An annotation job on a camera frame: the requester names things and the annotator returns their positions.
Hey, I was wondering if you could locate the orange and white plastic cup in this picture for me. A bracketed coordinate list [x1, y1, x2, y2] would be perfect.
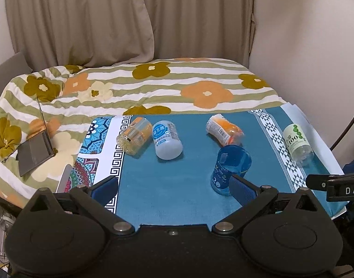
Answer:
[206, 114, 245, 148]

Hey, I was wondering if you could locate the floral striped blanket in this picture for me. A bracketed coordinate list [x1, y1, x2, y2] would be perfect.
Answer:
[0, 57, 287, 209]

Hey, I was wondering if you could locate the silver flat device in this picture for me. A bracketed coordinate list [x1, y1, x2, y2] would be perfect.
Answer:
[56, 164, 74, 194]

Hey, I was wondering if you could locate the teal patterned tablecloth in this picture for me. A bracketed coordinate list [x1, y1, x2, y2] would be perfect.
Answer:
[69, 106, 348, 226]

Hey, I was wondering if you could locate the clear glass jar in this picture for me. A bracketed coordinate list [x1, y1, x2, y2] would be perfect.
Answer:
[0, 211, 17, 232]

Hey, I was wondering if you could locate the clear blue plastic cup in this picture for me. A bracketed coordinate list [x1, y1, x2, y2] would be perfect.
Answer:
[210, 145, 253, 196]

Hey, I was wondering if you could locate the black cable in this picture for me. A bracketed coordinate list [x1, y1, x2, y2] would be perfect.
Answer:
[329, 108, 354, 151]

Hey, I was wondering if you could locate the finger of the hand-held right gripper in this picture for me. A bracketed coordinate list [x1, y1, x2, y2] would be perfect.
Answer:
[306, 174, 339, 191]

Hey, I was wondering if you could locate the white cup with blue label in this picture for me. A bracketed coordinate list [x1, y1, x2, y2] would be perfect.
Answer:
[152, 120, 183, 160]

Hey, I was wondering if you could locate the dark grey laptop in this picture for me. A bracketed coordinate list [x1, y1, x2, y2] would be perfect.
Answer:
[16, 96, 56, 177]

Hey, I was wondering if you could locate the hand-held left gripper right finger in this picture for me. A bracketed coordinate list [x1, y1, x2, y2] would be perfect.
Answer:
[212, 175, 330, 236]

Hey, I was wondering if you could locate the clear cup with green label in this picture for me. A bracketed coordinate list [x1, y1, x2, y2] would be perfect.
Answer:
[282, 123, 314, 167]

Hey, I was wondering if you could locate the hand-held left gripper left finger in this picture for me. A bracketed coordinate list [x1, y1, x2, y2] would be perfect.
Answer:
[23, 175, 136, 236]

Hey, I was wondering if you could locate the grey headboard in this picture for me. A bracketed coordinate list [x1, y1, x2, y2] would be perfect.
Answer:
[0, 51, 33, 93]

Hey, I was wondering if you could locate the beige curtain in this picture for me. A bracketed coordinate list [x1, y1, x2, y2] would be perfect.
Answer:
[5, 0, 257, 70]

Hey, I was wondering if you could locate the clear bottle orange label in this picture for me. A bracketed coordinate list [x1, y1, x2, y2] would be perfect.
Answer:
[117, 117, 153, 155]

